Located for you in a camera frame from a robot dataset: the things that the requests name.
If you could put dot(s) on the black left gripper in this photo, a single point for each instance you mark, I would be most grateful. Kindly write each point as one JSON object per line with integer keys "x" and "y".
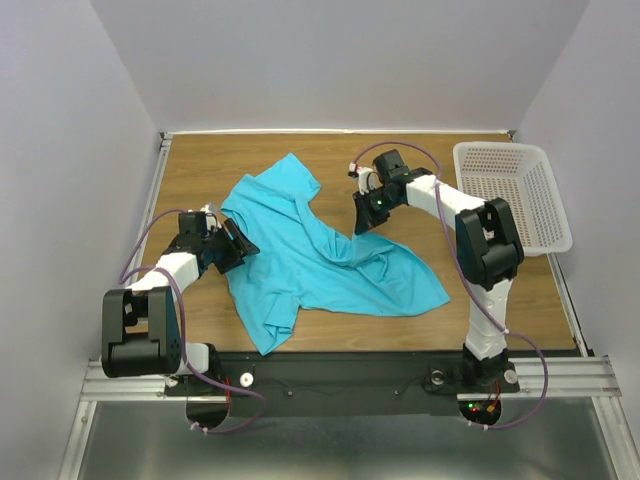
{"x": 238, "y": 248}

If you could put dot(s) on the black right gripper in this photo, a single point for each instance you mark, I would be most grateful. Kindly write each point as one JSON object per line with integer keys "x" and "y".
{"x": 365, "y": 218}

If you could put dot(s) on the turquoise t shirt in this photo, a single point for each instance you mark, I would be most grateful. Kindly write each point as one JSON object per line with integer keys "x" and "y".
{"x": 303, "y": 263}

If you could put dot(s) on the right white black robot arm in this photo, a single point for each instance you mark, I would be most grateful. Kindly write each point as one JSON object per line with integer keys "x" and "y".
{"x": 482, "y": 238}

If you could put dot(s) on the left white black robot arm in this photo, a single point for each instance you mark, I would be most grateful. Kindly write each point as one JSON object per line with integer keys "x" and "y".
{"x": 144, "y": 322}

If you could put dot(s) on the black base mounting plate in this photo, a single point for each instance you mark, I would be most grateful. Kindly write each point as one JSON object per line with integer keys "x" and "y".
{"x": 327, "y": 384}

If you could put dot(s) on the white plastic laundry basket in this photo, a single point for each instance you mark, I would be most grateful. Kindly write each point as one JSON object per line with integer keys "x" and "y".
{"x": 520, "y": 174}

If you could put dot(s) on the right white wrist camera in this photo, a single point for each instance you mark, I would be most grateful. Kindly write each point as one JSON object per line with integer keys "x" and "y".
{"x": 367, "y": 178}

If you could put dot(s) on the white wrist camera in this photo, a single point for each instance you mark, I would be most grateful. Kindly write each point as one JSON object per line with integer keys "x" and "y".
{"x": 367, "y": 178}
{"x": 210, "y": 209}

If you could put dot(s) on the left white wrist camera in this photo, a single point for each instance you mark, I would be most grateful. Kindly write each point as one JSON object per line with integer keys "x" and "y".
{"x": 210, "y": 209}

